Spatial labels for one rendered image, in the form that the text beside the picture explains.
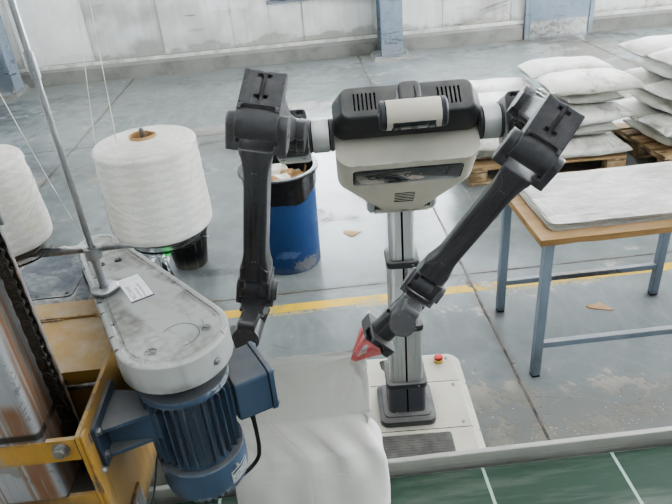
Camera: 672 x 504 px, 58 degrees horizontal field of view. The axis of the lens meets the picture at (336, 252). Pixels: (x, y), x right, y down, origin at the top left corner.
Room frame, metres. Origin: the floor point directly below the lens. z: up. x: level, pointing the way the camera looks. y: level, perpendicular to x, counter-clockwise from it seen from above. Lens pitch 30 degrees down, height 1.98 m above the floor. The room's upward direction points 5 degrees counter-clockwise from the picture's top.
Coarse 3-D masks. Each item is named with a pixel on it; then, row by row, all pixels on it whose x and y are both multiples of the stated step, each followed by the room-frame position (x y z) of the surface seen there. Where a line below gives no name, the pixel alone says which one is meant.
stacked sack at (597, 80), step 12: (564, 72) 4.51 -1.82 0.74; (576, 72) 4.46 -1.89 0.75; (588, 72) 4.45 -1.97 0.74; (600, 72) 4.41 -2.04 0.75; (612, 72) 4.38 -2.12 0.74; (624, 72) 4.42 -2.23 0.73; (540, 84) 4.48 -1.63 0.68; (552, 84) 4.32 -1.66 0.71; (564, 84) 4.27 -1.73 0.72; (576, 84) 4.25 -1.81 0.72; (588, 84) 4.24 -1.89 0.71; (600, 84) 4.23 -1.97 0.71; (612, 84) 4.23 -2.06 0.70; (624, 84) 4.22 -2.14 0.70; (636, 84) 4.23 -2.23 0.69
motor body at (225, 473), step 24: (216, 384) 0.74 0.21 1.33; (144, 408) 0.73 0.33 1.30; (168, 408) 0.71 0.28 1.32; (192, 408) 0.71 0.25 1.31; (216, 408) 0.74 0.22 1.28; (168, 432) 0.72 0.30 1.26; (192, 432) 0.72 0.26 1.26; (216, 432) 0.73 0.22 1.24; (240, 432) 0.80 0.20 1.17; (168, 456) 0.73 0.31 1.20; (192, 456) 0.72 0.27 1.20; (216, 456) 0.73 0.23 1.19; (240, 456) 0.75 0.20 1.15; (168, 480) 0.73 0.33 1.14; (192, 480) 0.71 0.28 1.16; (216, 480) 0.71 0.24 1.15; (240, 480) 0.75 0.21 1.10
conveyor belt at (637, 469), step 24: (600, 456) 1.32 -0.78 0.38; (624, 456) 1.31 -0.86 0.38; (648, 456) 1.30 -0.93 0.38; (408, 480) 1.30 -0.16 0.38; (432, 480) 1.29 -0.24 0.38; (456, 480) 1.28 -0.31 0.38; (480, 480) 1.27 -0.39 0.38; (504, 480) 1.26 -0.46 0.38; (528, 480) 1.26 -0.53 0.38; (552, 480) 1.25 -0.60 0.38; (576, 480) 1.24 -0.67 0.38; (600, 480) 1.23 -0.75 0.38; (624, 480) 1.22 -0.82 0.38; (648, 480) 1.22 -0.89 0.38
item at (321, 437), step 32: (352, 352) 1.10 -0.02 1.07; (288, 384) 1.10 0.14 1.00; (320, 384) 1.10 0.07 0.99; (352, 384) 1.10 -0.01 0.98; (256, 416) 1.10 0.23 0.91; (288, 416) 1.10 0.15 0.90; (320, 416) 1.10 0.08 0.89; (352, 416) 1.10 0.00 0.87; (256, 448) 1.06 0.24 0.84; (288, 448) 1.05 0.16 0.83; (320, 448) 1.05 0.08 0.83; (352, 448) 1.05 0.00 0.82; (256, 480) 1.02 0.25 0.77; (288, 480) 1.02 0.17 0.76; (320, 480) 1.02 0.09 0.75; (352, 480) 1.02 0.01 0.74; (384, 480) 1.05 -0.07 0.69
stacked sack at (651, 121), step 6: (654, 114) 4.47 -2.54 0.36; (660, 114) 4.44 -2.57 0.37; (666, 114) 4.41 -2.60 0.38; (642, 120) 4.46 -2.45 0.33; (648, 120) 4.40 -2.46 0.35; (654, 120) 4.36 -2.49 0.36; (660, 120) 4.33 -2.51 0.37; (666, 120) 4.30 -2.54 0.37; (648, 126) 4.36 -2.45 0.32; (654, 126) 4.29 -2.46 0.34; (660, 126) 4.25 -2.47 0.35; (666, 126) 4.21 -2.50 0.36; (660, 132) 4.19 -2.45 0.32; (666, 132) 4.15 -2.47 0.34
